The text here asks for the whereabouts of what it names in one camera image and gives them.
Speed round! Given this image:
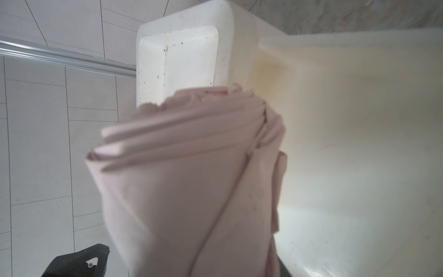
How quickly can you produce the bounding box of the pink umbrella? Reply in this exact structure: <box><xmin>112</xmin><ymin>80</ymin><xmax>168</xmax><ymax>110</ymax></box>
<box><xmin>85</xmin><ymin>84</ymin><xmax>287</xmax><ymax>277</ymax></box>

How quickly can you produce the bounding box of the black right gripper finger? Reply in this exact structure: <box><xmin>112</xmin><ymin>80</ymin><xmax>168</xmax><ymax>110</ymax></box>
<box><xmin>42</xmin><ymin>244</ymin><xmax>110</xmax><ymax>277</ymax></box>

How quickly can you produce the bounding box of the white three-drawer cabinet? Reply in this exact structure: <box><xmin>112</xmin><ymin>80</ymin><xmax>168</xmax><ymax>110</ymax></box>
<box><xmin>136</xmin><ymin>1</ymin><xmax>284</xmax><ymax>106</ymax></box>

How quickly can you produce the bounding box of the white top drawer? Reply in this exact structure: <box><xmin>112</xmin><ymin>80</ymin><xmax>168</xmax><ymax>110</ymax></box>
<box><xmin>250</xmin><ymin>28</ymin><xmax>443</xmax><ymax>277</ymax></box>

